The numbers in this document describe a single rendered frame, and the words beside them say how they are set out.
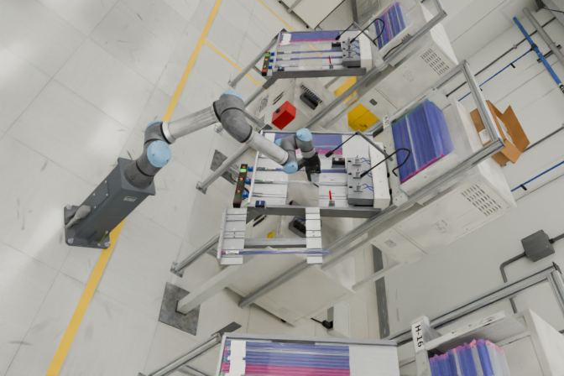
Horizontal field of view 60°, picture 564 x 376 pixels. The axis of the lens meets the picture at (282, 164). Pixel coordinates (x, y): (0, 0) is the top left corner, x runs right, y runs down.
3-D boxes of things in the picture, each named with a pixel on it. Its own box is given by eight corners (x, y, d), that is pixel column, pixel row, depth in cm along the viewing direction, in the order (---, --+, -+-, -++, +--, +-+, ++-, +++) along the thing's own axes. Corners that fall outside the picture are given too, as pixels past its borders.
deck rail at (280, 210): (248, 214, 268) (247, 206, 264) (248, 211, 269) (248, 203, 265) (380, 219, 262) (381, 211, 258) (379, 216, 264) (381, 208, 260)
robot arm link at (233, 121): (233, 122, 218) (304, 168, 247) (232, 105, 225) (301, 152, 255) (216, 136, 223) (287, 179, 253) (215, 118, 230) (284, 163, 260)
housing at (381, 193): (372, 217, 265) (374, 198, 256) (367, 159, 302) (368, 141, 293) (387, 217, 264) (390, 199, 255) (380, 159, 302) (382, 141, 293)
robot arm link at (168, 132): (138, 145, 238) (238, 105, 225) (139, 123, 247) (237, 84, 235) (152, 159, 246) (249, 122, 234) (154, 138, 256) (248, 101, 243)
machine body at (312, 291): (214, 287, 313) (279, 242, 281) (231, 209, 367) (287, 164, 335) (289, 330, 339) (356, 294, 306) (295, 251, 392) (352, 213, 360)
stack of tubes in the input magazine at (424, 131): (400, 182, 250) (444, 154, 236) (390, 124, 288) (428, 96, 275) (415, 195, 255) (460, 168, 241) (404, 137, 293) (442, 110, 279)
